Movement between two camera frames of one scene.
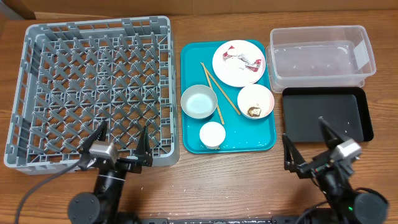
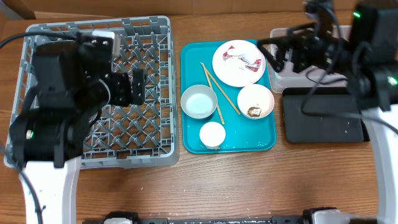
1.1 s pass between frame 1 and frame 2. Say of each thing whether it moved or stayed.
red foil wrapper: stayed
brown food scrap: stayed
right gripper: moved
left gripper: moved
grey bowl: stayed
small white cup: stayed
